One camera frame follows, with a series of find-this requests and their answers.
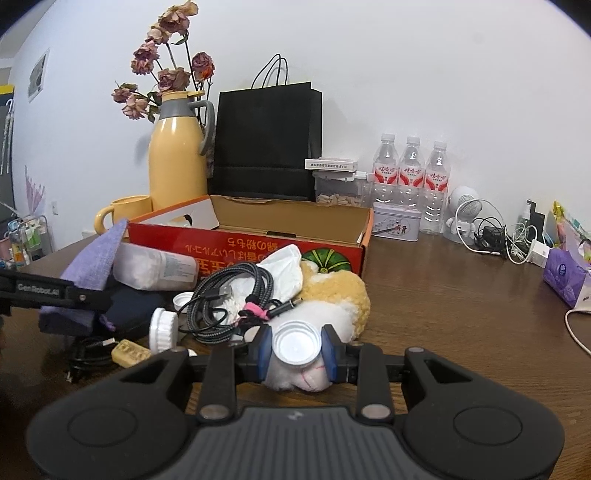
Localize white jar lid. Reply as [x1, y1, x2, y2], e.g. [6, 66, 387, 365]
[273, 320, 322, 367]

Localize dried pink flower bouquet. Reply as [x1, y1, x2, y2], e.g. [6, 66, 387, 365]
[111, 1, 215, 122]

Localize black paper shopping bag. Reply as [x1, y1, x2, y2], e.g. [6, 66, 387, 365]
[209, 82, 322, 201]

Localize colourful snack packets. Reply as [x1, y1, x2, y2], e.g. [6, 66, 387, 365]
[544, 201, 590, 268]

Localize tangled chargers and cables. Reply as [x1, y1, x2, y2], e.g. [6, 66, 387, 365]
[454, 197, 553, 269]

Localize yellow white plush toy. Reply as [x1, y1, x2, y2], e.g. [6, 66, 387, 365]
[264, 260, 370, 392]

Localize dark navy cloth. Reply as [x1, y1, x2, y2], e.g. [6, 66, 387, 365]
[38, 286, 165, 337]

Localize middle water bottle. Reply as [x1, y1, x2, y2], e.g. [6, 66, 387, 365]
[399, 136, 425, 208]

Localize black braided cable coil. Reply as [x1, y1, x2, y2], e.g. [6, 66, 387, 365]
[177, 261, 297, 346]

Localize white cable at edge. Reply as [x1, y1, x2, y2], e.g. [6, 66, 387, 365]
[564, 307, 591, 357]

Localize flat white printed box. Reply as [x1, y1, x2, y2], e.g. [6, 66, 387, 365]
[304, 157, 358, 172]

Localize white robot figurine fan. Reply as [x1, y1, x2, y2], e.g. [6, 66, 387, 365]
[444, 186, 483, 247]

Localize purple tissue pack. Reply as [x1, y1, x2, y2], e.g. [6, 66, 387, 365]
[543, 248, 590, 309]

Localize water bottle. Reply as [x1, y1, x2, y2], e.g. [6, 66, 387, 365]
[420, 141, 451, 235]
[373, 133, 399, 203]
[399, 136, 425, 208]

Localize clear plastic food container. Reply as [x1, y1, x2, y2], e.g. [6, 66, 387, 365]
[314, 171, 370, 207]

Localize left water bottle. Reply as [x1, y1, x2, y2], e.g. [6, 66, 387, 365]
[373, 133, 399, 203]

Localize red cardboard box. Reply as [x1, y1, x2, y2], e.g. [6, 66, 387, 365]
[128, 195, 374, 277]

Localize yellow ceramic mug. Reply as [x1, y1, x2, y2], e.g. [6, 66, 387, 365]
[93, 195, 152, 235]

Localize white crumpled plastic bag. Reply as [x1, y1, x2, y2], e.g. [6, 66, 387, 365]
[219, 244, 304, 325]

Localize small white tin box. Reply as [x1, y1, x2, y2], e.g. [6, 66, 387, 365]
[372, 202, 422, 242]

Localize white round jar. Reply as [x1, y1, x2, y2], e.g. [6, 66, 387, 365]
[148, 307, 179, 355]

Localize yellow thermos jug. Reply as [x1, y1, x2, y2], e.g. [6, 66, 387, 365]
[148, 91, 215, 211]

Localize purple cloth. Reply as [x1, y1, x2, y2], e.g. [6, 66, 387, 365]
[39, 219, 128, 335]

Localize right water bottle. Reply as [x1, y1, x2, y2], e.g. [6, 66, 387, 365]
[420, 141, 451, 235]

